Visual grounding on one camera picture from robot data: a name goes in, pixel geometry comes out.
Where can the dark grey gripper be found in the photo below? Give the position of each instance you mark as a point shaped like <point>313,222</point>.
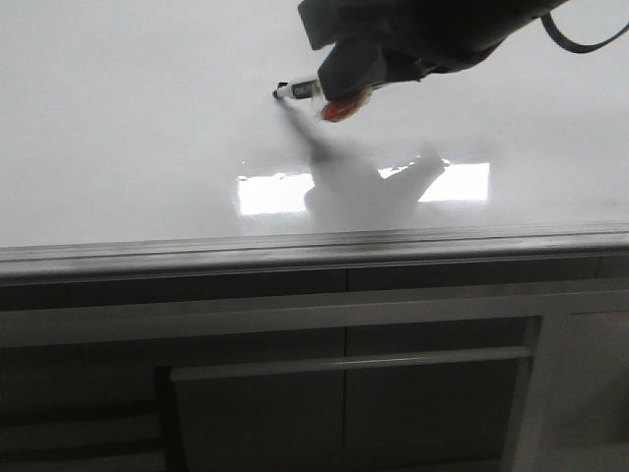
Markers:
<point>397,41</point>

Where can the white whiteboard with grey frame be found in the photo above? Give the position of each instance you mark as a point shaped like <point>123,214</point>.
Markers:
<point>143,135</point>

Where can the grey metal table frame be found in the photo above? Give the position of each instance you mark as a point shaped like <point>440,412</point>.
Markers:
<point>494,377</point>

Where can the white black whiteboard marker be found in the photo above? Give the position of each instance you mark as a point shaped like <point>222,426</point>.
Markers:
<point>302,88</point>

